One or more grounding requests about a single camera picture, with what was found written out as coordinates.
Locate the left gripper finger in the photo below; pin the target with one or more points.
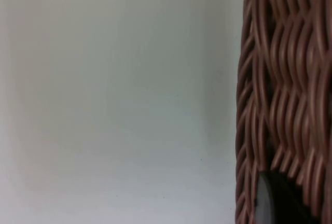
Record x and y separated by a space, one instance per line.
280 200

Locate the dark brown wicker basket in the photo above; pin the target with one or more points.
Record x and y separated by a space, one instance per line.
288 78

